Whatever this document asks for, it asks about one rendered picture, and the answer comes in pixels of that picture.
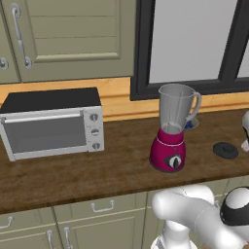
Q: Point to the black framed window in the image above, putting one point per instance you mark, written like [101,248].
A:
[141,48]

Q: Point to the magenta blender with clear jug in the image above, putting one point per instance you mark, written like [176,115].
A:
[168,149]

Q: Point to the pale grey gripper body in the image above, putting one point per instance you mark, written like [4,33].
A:
[246,146]

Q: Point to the olive base cupboard door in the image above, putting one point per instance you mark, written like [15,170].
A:
[150,231]
[107,233]
[26,242]

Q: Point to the olive wall cupboard door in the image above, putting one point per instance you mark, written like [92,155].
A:
[81,39]
[8,76]

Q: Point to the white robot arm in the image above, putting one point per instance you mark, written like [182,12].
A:
[183,207]

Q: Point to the silver toaster oven black top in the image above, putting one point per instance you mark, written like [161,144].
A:
[48,129]

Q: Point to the small blue and white object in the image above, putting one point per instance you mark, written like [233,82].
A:
[192,124]

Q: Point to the black round blender lid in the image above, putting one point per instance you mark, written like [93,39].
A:
[225,150]

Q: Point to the olive drawer front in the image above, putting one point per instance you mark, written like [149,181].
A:
[126,202]
[29,220]
[231,184]

